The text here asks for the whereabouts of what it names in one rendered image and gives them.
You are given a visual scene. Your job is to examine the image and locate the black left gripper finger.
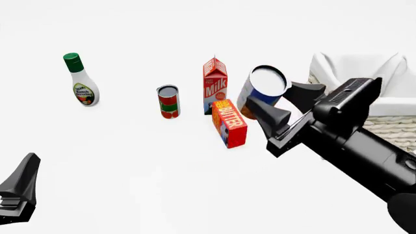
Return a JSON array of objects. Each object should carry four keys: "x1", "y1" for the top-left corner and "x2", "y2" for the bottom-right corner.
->
[{"x1": 0, "y1": 152, "x2": 42, "y2": 199}]

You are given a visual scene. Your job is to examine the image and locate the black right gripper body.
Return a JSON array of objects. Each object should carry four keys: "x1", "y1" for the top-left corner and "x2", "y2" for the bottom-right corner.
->
[{"x1": 266, "y1": 108, "x2": 319, "y2": 159}]

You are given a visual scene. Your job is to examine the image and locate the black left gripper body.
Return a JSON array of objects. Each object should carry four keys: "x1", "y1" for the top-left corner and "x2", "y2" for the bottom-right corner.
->
[{"x1": 0, "y1": 191, "x2": 36, "y2": 225}]

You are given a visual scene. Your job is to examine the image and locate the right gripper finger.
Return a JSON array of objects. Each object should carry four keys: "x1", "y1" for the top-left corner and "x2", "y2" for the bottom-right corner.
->
[
  {"x1": 245, "y1": 96, "x2": 292, "y2": 142},
  {"x1": 282, "y1": 81, "x2": 327, "y2": 115}
]

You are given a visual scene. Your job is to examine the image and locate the alphabet soup can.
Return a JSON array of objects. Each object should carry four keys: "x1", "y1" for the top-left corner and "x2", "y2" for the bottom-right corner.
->
[{"x1": 236, "y1": 64, "x2": 293, "y2": 120}]

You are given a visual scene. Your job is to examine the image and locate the white cloth basket liner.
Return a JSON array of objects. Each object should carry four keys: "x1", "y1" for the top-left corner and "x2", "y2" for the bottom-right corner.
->
[{"x1": 308, "y1": 51, "x2": 416, "y2": 117}]

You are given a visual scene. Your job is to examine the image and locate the woven basket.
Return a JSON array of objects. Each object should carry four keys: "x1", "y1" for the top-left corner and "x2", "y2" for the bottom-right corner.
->
[{"x1": 307, "y1": 71, "x2": 416, "y2": 154}]

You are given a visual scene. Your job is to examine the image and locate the red butter box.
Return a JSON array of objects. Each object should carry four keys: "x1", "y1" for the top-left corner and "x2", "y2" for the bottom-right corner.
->
[{"x1": 211, "y1": 98, "x2": 248, "y2": 150}]

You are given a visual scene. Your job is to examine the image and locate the red and white milk carton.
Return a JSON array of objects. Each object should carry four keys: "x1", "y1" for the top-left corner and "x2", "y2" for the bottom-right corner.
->
[{"x1": 202, "y1": 55, "x2": 228, "y2": 116}]

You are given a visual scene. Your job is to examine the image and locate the tomato sauce can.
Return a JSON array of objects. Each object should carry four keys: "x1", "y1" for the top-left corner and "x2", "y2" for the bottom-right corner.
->
[{"x1": 155, "y1": 84, "x2": 181, "y2": 120}]

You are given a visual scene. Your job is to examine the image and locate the ranch dressing bottle green cap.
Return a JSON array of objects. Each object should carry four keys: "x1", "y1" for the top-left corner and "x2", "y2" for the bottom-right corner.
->
[{"x1": 62, "y1": 52, "x2": 101, "y2": 107}]

